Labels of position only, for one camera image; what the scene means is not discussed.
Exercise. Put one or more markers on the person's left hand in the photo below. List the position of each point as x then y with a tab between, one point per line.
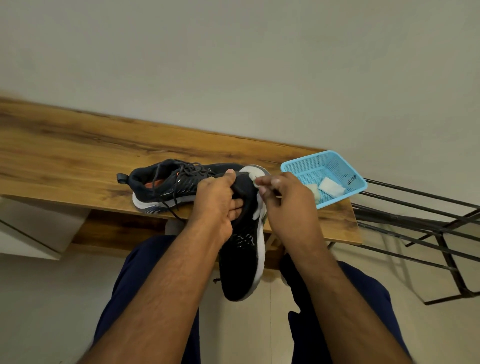
213	206

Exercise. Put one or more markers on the person's right hand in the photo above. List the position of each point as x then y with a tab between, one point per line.
292	217

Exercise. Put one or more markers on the used wipe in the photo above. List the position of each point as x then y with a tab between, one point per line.
313	191

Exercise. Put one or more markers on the black metal shoe rack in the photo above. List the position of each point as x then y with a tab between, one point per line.
420	232

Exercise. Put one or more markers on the person's left forearm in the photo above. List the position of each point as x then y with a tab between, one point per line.
150	300

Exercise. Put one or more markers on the person's right forearm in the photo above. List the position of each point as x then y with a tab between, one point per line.
345	315

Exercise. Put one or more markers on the person's grey sock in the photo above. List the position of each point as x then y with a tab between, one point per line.
174	227

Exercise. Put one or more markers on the blue plastic basket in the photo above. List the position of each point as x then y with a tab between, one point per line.
318	165

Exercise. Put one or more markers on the wooden table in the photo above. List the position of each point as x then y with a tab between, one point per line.
75	146

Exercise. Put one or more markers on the white drawer unit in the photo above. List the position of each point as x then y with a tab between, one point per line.
33	228

